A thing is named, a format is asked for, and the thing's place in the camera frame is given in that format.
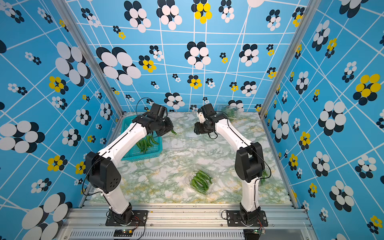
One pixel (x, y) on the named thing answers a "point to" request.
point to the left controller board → (123, 232)
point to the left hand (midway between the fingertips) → (175, 125)
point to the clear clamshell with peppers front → (201, 181)
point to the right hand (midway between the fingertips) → (200, 129)
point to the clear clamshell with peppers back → (233, 112)
